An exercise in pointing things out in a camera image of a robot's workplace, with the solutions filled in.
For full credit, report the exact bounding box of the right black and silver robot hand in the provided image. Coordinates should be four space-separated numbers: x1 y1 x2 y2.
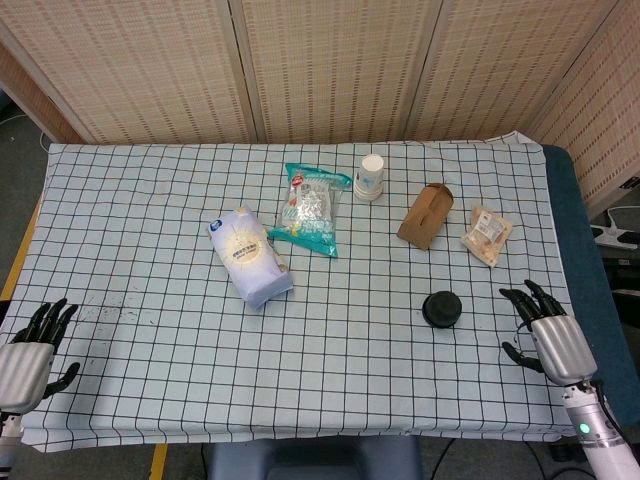
498 279 599 386

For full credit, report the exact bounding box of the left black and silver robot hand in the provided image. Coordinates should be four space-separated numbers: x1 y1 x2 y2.
0 298 81 416

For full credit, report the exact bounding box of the black round bowl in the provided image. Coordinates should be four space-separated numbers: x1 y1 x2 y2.
421 291 462 330

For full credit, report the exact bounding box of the white paper cup stack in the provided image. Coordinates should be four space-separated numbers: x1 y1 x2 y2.
353 153 385 203

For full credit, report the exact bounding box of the black floor case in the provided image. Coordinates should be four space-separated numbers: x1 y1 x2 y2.
602 244 640 321

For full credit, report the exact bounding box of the clear plastic snack packet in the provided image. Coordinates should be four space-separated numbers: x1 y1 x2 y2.
460 204 514 269

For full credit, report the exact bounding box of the blue checkered tablecloth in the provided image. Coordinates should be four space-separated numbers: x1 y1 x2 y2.
0 130 601 454

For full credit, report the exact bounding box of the brown paper takeaway box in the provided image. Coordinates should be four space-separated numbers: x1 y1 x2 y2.
396 182 455 251

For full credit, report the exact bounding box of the lavender paper food bag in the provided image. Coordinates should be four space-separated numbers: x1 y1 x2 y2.
207 205 295 311

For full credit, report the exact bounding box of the blue grey chair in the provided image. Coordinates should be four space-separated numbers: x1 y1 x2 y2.
207 436 425 480

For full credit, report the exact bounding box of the teal plastic snack bag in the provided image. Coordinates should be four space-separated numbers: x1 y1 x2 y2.
268 162 352 259

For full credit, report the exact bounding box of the beige bamboo folding screen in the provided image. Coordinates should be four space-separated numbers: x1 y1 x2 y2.
0 0 640 221

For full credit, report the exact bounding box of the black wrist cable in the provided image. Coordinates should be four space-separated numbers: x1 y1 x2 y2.
593 380 627 444

